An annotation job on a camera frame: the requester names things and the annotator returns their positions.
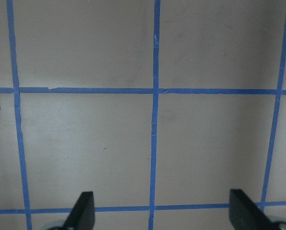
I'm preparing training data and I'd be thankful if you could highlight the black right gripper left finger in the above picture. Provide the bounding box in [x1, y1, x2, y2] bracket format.
[62, 191, 95, 230]

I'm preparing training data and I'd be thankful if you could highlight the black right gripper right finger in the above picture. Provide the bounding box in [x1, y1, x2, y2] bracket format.
[229, 189, 277, 230]

